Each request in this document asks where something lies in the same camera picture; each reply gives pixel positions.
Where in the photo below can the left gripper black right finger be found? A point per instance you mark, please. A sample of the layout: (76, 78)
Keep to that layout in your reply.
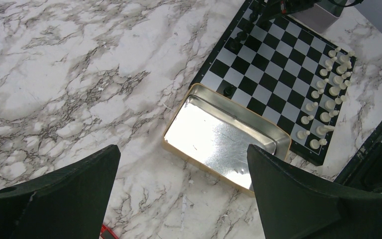
(295, 204)

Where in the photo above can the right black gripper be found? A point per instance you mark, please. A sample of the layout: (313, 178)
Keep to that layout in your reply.
(278, 8)

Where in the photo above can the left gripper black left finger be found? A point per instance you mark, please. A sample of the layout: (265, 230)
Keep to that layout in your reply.
(67, 203)

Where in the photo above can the black chess bishop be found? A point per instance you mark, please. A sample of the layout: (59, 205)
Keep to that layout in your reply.
(253, 16)

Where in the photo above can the black chess pawn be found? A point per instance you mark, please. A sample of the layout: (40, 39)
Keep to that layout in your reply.
(229, 91)

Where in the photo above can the white box of black pieces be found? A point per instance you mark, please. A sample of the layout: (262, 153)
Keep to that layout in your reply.
(320, 17)

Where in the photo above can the white chess piece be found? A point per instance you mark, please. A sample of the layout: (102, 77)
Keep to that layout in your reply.
(327, 116)
(316, 144)
(302, 134)
(330, 104)
(322, 130)
(335, 90)

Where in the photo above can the small red white marker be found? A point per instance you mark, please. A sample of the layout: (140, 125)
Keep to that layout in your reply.
(107, 233)

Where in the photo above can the black white chessboard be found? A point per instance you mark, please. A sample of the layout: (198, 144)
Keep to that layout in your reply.
(283, 72)

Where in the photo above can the gold metal tin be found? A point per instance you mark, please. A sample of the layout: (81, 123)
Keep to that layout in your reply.
(213, 133)

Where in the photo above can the black table front rail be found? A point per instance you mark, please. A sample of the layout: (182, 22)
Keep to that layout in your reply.
(364, 170)

